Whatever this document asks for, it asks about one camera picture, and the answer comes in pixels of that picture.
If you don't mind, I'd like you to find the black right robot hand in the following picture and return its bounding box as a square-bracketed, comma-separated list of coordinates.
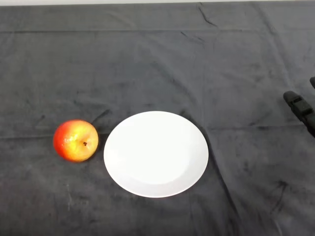
[283, 76, 315, 139]

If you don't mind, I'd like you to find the red yellow apple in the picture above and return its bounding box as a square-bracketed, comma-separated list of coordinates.
[53, 119, 99, 163]

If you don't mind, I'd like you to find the white round plate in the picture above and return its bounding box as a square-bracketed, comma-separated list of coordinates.
[103, 111, 210, 199]

